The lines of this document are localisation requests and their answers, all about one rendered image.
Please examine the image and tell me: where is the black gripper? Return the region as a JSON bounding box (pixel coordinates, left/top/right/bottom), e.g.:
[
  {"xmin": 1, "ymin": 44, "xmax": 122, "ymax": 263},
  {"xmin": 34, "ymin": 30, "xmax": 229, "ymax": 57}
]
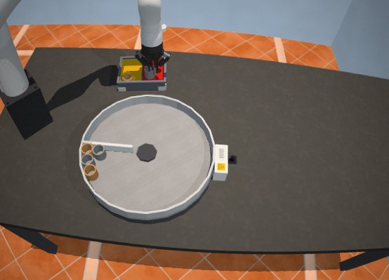
[{"xmin": 135, "ymin": 42, "xmax": 170, "ymax": 74}]

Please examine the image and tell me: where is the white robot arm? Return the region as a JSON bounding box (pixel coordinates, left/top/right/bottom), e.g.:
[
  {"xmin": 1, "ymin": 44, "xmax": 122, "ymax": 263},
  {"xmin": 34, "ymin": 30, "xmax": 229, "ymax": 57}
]
[{"xmin": 0, "ymin": 0, "xmax": 166, "ymax": 97}]

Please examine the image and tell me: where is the white round turntable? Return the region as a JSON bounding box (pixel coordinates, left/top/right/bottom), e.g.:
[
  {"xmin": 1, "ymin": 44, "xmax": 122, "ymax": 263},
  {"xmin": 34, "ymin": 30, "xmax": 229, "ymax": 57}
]
[{"xmin": 79, "ymin": 95, "xmax": 237, "ymax": 224}]

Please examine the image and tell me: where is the bronze bushing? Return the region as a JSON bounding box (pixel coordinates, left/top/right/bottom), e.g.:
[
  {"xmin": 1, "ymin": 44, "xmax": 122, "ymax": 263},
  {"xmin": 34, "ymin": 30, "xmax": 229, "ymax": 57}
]
[
  {"xmin": 84, "ymin": 164, "xmax": 98, "ymax": 181},
  {"xmin": 81, "ymin": 143, "xmax": 94, "ymax": 158},
  {"xmin": 122, "ymin": 73, "xmax": 133, "ymax": 81}
]

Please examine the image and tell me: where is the grey metal sleeve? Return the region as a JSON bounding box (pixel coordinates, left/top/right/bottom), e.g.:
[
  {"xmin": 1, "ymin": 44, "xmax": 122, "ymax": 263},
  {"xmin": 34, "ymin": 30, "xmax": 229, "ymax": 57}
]
[
  {"xmin": 93, "ymin": 144, "xmax": 107, "ymax": 161},
  {"xmin": 144, "ymin": 66, "xmax": 155, "ymax": 79},
  {"xmin": 81, "ymin": 154, "xmax": 95, "ymax": 167}
]

